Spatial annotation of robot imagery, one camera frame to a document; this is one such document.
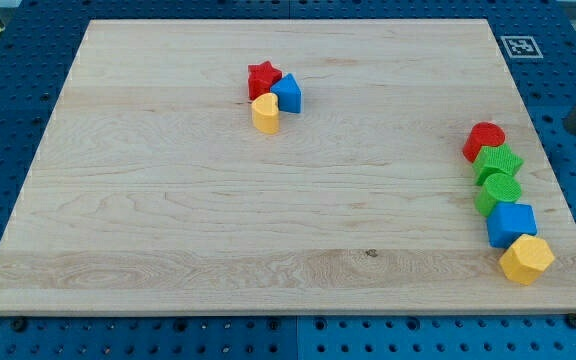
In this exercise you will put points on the yellow hexagon block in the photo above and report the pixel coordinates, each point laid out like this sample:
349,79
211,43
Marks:
526,259

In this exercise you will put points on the red star block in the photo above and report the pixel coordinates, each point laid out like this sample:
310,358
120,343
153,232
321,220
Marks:
261,77

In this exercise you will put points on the light wooden board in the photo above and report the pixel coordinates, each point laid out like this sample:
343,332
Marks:
153,194

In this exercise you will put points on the white fiducial marker tag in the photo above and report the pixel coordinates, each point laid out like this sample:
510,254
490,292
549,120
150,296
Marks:
521,47

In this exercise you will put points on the yellow heart block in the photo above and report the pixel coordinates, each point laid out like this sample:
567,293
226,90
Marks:
265,113

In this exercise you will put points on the green circle block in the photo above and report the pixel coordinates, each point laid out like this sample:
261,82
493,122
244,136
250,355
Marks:
497,188

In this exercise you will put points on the blue triangle block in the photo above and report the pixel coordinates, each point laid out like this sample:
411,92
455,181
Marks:
289,94

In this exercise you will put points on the red circle block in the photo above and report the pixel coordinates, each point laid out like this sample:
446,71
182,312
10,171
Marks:
482,134

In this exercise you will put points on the blue square block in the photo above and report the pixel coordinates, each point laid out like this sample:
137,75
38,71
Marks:
508,221

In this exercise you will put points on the green star block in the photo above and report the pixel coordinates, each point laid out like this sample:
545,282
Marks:
491,160

